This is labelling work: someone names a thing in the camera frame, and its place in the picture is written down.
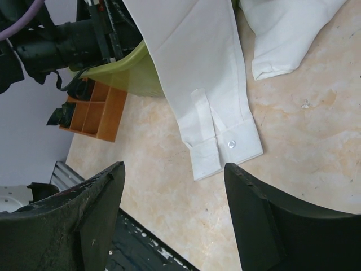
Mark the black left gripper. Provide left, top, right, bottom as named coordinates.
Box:
left=14, top=1, right=141, bottom=79

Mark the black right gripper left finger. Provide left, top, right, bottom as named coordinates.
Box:
left=1, top=162, right=125, bottom=270

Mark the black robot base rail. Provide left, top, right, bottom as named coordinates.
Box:
left=47, top=160, right=198, bottom=271

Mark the orange compartment tray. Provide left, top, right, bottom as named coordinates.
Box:
left=59, top=82, right=127, bottom=142

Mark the cream white garment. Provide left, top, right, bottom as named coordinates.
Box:
left=125, top=1, right=343, bottom=180

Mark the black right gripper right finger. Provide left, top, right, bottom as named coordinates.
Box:
left=224, top=163, right=360, bottom=270

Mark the green plastic basket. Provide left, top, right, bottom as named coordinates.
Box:
left=81, top=41, right=164, bottom=97

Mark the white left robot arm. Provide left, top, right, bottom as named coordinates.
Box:
left=1, top=1, right=143, bottom=93

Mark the black rolled belt front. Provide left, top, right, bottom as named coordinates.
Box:
left=46, top=102, right=76, bottom=128

